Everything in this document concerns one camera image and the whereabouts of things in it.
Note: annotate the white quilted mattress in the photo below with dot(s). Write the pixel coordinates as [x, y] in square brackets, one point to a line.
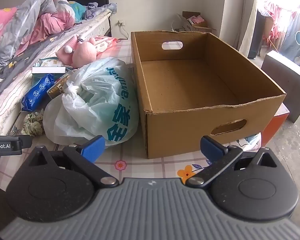
[5, 105]

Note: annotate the white and green plastic bag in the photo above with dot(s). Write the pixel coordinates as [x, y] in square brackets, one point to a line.
[102, 100]

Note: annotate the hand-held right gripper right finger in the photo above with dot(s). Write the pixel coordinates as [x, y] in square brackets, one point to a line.
[211, 147]

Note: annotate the teal cloth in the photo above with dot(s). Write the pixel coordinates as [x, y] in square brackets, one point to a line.
[77, 10]

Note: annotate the pale green tissue packet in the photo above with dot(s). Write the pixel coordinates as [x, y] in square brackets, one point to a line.
[50, 62]

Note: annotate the purple grey cloth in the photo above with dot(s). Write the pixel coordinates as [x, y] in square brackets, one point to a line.
[100, 8]

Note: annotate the brown cardboard box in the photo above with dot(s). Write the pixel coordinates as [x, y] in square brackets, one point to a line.
[190, 135]

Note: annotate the crumpled floral cloth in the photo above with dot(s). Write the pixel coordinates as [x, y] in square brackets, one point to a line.
[33, 123]

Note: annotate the grey floral bed sheet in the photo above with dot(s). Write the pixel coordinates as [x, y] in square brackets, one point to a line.
[27, 55]

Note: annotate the pink hanging clothes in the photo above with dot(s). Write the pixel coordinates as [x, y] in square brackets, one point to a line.
[276, 17]

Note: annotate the orange box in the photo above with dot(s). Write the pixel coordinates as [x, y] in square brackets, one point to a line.
[275, 127]

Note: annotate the pink plush toy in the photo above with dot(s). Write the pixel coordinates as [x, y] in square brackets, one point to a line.
[82, 53]

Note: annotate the blue printed hanging garment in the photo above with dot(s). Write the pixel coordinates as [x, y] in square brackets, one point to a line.
[297, 37]

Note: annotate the flat white box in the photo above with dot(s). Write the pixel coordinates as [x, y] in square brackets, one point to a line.
[48, 70]

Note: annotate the pink and grey duvet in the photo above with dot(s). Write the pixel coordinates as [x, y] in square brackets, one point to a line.
[27, 22]

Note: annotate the white wall socket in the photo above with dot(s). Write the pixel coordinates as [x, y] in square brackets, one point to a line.
[121, 23]

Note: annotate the small open cardboard box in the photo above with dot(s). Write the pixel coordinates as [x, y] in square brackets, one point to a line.
[197, 21]

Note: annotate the blue tissue packet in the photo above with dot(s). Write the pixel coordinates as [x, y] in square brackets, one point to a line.
[37, 92]

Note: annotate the pink wet wipes pack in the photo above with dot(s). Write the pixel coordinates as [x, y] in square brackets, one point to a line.
[105, 43]

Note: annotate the cream curtain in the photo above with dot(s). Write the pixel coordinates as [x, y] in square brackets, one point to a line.
[250, 17]

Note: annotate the brown and gold packet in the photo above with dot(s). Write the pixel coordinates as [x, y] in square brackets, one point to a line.
[56, 87]

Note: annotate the dark upright case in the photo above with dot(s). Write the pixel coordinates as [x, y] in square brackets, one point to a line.
[256, 35]

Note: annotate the plaid floral sheet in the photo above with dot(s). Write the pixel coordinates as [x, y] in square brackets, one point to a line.
[130, 165]

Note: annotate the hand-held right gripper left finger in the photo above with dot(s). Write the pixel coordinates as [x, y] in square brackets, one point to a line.
[93, 147]

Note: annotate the grey box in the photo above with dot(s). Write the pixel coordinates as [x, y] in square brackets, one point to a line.
[287, 80]

